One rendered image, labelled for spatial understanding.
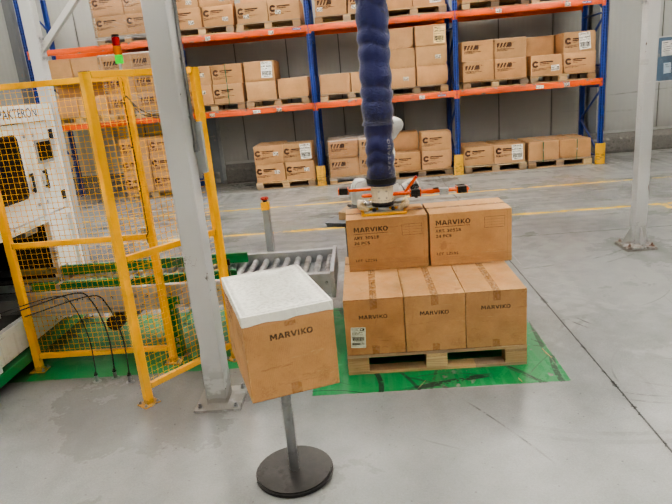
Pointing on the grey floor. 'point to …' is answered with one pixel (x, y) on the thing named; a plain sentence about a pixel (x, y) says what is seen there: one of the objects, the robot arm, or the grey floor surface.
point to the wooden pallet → (357, 364)
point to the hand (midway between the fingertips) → (416, 191)
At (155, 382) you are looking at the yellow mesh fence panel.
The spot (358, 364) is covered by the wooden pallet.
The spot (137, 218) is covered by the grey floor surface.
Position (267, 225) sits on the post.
